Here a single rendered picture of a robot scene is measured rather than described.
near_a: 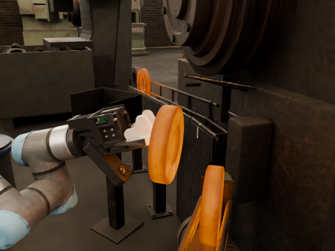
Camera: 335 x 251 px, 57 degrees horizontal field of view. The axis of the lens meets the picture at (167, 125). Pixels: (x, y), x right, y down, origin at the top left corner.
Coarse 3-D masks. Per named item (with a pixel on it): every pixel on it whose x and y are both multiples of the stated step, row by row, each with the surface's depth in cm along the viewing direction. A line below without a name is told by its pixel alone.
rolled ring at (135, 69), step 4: (132, 68) 208; (136, 68) 201; (132, 72) 209; (136, 72) 199; (132, 76) 211; (136, 76) 200; (132, 80) 212; (136, 80) 213; (132, 84) 213; (136, 84) 213; (136, 88) 211
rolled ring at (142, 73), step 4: (144, 68) 187; (140, 72) 188; (144, 72) 182; (148, 72) 183; (140, 76) 192; (144, 76) 181; (148, 76) 182; (140, 80) 194; (144, 80) 182; (148, 80) 181; (140, 84) 195; (144, 84) 183; (148, 84) 181; (140, 88) 195; (144, 88) 184; (148, 88) 182; (144, 92) 185; (148, 92) 183
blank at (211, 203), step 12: (216, 168) 61; (204, 180) 58; (216, 180) 57; (204, 192) 56; (216, 192) 56; (204, 204) 55; (216, 204) 55; (204, 216) 55; (216, 216) 55; (204, 228) 56; (216, 228) 55; (204, 240) 57; (216, 240) 57
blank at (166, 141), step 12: (168, 108) 58; (180, 108) 61; (156, 120) 56; (168, 120) 55; (180, 120) 63; (156, 132) 55; (168, 132) 54; (180, 132) 65; (156, 144) 54; (168, 144) 55; (180, 144) 66; (156, 156) 54; (168, 156) 56; (156, 168) 55; (168, 168) 58; (156, 180) 58; (168, 180) 59
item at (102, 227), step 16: (80, 96) 149; (96, 96) 157; (112, 96) 156; (128, 96) 150; (80, 112) 150; (128, 112) 140; (112, 192) 156; (112, 208) 160; (96, 224) 167; (112, 224) 164; (128, 224) 167; (112, 240) 155
